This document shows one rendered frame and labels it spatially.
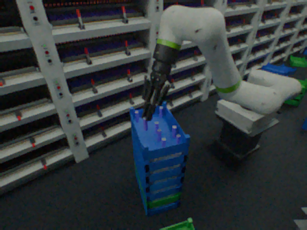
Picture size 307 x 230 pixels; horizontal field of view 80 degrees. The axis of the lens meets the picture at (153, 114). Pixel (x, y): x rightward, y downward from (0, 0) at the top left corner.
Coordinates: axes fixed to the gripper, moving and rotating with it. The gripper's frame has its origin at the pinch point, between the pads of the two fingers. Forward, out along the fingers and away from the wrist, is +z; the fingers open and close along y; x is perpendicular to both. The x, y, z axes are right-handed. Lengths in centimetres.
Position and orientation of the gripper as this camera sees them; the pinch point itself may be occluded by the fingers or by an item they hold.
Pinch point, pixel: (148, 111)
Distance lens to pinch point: 75.6
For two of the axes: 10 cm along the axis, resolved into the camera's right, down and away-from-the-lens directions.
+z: -2.9, 9.2, 2.8
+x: -6.2, 0.4, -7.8
